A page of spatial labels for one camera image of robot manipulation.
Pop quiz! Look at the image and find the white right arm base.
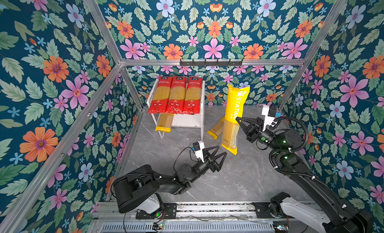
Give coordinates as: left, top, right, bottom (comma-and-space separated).
270, 192, 330, 233

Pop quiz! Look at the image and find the red spaghetti bag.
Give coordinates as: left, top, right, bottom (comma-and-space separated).
183, 77, 203, 114
166, 76, 187, 114
149, 76, 173, 114

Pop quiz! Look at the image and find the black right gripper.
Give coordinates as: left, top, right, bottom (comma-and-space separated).
239, 118, 283, 156

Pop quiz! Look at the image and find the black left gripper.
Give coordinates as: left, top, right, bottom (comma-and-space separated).
189, 144, 226, 185

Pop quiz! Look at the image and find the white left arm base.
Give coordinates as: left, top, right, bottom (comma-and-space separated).
137, 193, 164, 217

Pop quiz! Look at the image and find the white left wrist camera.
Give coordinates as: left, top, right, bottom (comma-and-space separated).
193, 141, 205, 163

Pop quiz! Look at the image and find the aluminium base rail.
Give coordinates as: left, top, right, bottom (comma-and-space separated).
88, 202, 290, 233

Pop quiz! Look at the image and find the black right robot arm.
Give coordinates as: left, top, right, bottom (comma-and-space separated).
236, 116, 374, 233

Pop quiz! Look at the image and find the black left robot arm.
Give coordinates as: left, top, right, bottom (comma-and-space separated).
112, 146, 227, 216

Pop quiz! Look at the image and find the yellow pasta pack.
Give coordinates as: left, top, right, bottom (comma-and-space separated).
207, 117, 225, 140
155, 113, 174, 133
222, 84, 250, 156

